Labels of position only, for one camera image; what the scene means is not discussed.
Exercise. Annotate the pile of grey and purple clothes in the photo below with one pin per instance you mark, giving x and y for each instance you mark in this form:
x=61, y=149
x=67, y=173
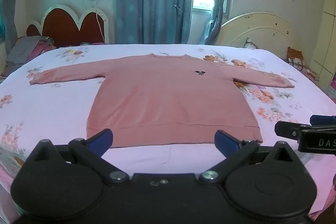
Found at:
x=29, y=49

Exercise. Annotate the small patterned pillow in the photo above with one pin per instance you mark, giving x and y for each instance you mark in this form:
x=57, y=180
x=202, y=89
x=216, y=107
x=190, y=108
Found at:
x=251, y=43

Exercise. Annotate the cream wardrobe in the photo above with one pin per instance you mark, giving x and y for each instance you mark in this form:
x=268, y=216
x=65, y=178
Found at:
x=326, y=37

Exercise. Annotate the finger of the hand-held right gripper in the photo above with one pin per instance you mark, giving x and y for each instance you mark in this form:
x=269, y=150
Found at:
x=290, y=129
x=324, y=119

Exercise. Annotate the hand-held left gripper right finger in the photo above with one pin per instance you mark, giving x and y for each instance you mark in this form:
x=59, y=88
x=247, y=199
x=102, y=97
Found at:
x=225, y=140

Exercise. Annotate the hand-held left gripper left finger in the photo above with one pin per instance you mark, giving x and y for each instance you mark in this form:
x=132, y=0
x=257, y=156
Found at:
x=101, y=138

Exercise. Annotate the red headboard with white frame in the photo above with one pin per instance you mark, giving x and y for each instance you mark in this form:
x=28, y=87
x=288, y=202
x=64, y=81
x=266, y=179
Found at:
x=65, y=28

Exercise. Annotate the floral bed sheet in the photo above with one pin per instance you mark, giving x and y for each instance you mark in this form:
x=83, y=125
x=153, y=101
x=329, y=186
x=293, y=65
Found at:
x=52, y=113

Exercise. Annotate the cream arched headboard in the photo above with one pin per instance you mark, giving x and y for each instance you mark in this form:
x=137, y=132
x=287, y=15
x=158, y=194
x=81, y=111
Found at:
x=260, y=29

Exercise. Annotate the pink long-sleeved sweater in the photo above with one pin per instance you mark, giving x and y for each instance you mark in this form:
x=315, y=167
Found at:
x=168, y=98

